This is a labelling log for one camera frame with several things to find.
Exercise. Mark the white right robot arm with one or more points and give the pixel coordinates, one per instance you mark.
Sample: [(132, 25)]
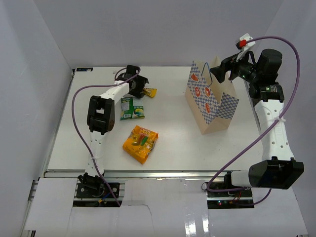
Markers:
[(278, 168)]

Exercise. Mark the checkered paper bag blue handles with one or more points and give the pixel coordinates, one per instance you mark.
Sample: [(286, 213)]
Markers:
[(213, 104)]

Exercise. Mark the green snack bag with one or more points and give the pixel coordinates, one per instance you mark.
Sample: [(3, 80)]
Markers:
[(132, 108)]

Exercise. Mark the black XDOF label plate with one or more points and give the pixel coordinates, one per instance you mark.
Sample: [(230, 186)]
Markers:
[(85, 69)]

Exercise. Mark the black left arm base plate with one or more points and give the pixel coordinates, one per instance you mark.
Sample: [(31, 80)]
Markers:
[(89, 197)]

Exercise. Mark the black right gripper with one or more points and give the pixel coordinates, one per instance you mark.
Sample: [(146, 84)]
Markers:
[(220, 71)]

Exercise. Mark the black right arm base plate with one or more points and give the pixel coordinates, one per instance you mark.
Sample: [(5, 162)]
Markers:
[(228, 200)]

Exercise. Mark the orange gummy candy bag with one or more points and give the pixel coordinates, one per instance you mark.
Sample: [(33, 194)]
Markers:
[(140, 143)]

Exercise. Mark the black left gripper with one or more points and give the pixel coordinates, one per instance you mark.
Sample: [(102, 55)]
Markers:
[(141, 81)]

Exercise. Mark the yellow candy packet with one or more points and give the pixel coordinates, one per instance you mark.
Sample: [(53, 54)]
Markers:
[(151, 92)]

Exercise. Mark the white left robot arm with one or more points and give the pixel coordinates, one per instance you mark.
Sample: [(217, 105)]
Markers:
[(101, 120)]

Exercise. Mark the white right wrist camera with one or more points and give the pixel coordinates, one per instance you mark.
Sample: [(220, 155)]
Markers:
[(244, 46)]

